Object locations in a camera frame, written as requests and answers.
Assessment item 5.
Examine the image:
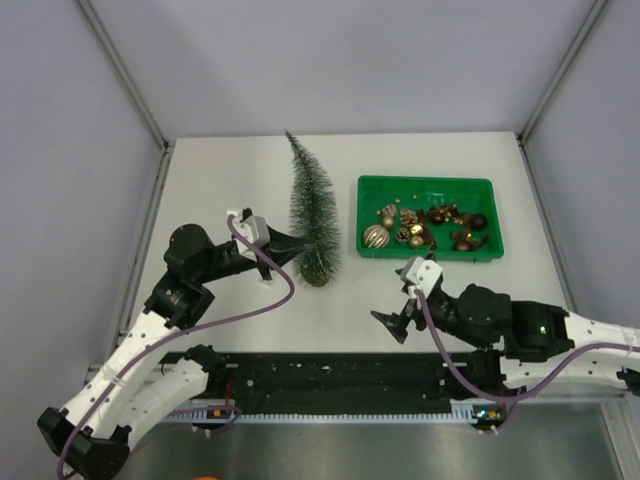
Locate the right aluminium frame post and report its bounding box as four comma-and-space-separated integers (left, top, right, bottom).
517, 0, 613, 148

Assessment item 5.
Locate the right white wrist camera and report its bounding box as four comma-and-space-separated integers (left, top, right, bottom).
395, 256, 443, 298

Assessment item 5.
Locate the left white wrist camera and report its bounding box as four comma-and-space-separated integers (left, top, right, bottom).
227, 210, 269, 262

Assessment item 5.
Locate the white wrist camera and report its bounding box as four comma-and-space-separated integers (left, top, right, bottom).
395, 256, 443, 298
227, 210, 269, 262

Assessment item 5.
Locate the left aluminium frame post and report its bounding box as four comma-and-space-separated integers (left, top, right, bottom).
73, 0, 170, 152

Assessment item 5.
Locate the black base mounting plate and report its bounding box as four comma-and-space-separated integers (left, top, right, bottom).
164, 352, 501, 416

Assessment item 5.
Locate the aluminium frame post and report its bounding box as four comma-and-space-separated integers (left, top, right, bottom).
73, 0, 170, 152
517, 0, 613, 148

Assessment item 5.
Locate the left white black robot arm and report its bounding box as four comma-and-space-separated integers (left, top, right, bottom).
37, 210, 314, 479

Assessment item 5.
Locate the large silver gold bauble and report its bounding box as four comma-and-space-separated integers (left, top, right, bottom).
362, 224, 390, 249

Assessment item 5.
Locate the dark red bauble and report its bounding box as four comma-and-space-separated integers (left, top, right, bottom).
470, 214, 488, 231

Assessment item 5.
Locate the grey slotted cable duct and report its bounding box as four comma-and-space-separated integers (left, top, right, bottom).
167, 402, 506, 426

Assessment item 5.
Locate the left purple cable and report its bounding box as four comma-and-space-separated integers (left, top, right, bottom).
55, 214, 296, 479

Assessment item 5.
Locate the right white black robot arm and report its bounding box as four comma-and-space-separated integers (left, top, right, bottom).
372, 284, 639, 403

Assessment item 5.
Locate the small green christmas tree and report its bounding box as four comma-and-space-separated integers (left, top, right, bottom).
285, 130, 341, 288

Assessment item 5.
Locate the green plastic tray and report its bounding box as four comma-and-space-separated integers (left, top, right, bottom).
356, 175, 504, 262

